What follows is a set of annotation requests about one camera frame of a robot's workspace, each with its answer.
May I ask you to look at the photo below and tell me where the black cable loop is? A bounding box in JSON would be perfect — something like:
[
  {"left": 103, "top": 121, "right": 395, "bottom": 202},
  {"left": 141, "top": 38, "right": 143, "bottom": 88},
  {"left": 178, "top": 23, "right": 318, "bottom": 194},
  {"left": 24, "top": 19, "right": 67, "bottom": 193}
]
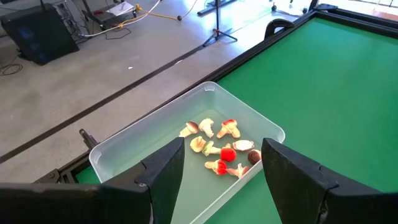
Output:
[{"left": 0, "top": 55, "right": 24, "bottom": 77}]

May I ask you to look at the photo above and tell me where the white floor cable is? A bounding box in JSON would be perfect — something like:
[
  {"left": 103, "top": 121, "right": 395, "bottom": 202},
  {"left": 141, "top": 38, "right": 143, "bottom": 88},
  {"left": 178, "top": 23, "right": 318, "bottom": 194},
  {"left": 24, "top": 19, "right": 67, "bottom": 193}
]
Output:
[{"left": 79, "top": 0, "right": 162, "bottom": 39}]

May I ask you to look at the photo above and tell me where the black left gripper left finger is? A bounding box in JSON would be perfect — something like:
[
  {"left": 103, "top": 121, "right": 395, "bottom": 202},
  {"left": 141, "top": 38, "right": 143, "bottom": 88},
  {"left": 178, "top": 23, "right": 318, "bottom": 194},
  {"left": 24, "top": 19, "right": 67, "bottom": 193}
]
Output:
[{"left": 0, "top": 137, "right": 186, "bottom": 224}]

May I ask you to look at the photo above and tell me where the clear plastic bin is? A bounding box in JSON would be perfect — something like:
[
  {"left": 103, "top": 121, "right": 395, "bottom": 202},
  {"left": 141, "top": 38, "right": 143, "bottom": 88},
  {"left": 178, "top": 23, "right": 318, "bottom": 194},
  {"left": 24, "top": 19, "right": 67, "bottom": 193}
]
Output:
[{"left": 88, "top": 81, "right": 286, "bottom": 224}]

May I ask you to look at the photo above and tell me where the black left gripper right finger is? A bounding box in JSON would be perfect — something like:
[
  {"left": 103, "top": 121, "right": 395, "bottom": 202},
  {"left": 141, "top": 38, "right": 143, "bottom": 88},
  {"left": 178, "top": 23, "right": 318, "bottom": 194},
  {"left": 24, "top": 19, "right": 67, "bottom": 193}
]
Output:
[{"left": 261, "top": 138, "right": 398, "bottom": 224}]

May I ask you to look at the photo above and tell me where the black floor stand bar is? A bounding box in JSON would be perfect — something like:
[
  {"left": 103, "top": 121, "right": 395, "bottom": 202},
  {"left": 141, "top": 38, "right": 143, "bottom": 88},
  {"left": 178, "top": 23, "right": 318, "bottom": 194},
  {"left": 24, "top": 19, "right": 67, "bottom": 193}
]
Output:
[{"left": 197, "top": 0, "right": 238, "bottom": 16}]

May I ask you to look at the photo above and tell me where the white paper sheet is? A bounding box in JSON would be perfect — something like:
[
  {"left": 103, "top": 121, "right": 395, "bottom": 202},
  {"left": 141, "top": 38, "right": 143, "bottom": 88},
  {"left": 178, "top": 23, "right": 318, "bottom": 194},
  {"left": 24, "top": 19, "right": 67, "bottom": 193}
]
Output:
[{"left": 106, "top": 1, "right": 135, "bottom": 17}]

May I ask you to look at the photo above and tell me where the black metal table frame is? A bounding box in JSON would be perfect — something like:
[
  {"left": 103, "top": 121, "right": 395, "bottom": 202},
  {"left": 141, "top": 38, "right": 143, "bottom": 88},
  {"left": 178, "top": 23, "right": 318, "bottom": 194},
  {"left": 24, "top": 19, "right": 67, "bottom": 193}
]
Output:
[{"left": 34, "top": 3, "right": 398, "bottom": 184}]

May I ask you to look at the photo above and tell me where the black frame handle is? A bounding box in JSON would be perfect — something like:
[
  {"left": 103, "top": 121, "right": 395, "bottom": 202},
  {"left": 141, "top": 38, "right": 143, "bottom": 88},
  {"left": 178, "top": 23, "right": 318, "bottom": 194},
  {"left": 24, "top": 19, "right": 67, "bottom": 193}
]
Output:
[
  {"left": 78, "top": 128, "right": 99, "bottom": 150},
  {"left": 264, "top": 18, "right": 295, "bottom": 40}
]

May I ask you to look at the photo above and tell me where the black equipment case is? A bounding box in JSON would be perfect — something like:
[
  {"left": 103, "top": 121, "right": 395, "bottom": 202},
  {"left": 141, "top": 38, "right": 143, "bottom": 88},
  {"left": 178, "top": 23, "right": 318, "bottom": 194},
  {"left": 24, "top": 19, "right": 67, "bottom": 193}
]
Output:
[{"left": 0, "top": 2, "right": 80, "bottom": 66}]

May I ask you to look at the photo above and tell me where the black low shelf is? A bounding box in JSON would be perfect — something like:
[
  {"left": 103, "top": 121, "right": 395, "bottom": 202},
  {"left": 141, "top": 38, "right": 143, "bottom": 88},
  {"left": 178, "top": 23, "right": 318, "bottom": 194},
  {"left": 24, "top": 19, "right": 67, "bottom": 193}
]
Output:
[{"left": 81, "top": 0, "right": 138, "bottom": 31}]

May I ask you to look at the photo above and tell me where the yellow floor cable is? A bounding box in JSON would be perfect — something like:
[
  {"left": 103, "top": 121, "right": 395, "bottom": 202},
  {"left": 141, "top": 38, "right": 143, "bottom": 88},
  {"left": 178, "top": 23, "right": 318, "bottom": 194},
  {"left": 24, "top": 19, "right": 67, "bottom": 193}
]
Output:
[{"left": 117, "top": 0, "right": 198, "bottom": 29}]

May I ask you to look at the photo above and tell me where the black tripod stand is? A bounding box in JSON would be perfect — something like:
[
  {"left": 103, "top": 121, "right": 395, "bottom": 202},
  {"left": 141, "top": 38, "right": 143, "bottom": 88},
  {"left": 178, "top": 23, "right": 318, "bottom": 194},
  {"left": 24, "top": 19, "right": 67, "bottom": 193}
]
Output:
[{"left": 202, "top": 0, "right": 239, "bottom": 47}]

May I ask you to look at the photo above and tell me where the brown-capped toy mushroom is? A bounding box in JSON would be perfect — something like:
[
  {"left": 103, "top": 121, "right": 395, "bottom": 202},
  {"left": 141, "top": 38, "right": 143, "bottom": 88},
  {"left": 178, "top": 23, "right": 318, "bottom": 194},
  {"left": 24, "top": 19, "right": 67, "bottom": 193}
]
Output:
[
  {"left": 178, "top": 121, "right": 200, "bottom": 138},
  {"left": 248, "top": 149, "right": 262, "bottom": 166}
]

